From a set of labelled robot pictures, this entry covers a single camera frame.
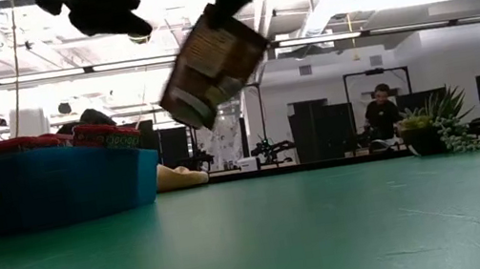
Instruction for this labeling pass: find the person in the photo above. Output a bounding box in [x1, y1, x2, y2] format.
[356, 80, 408, 155]

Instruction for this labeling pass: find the yellow checked cloth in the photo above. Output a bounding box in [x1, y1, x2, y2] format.
[152, 156, 212, 195]

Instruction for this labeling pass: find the black frame stand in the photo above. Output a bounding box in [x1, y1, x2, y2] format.
[341, 63, 413, 104]

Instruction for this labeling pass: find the green table mat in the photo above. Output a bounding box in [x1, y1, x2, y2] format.
[0, 139, 480, 269]

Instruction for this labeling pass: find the brown spice pouch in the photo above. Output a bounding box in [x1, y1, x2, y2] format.
[144, 0, 282, 138]

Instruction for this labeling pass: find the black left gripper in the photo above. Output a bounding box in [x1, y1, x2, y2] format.
[33, 0, 157, 59]

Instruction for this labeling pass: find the yellow cable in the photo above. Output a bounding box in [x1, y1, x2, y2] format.
[0, 0, 36, 138]

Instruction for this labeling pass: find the red spice tin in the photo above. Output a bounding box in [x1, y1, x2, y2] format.
[69, 114, 144, 158]

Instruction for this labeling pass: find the long ceiling light bar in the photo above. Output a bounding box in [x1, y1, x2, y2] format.
[273, 8, 480, 57]
[0, 47, 179, 91]

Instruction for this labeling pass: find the black partition panel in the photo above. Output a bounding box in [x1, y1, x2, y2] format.
[285, 92, 361, 165]

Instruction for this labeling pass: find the potted succulent plant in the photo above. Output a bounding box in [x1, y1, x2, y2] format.
[390, 80, 480, 166]

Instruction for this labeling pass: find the small white box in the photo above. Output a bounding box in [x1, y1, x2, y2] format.
[236, 155, 261, 175]

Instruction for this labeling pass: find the blue plastic tray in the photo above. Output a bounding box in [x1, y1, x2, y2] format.
[0, 128, 169, 237]

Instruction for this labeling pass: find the dark rounded object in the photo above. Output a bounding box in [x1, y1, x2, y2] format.
[53, 103, 118, 136]

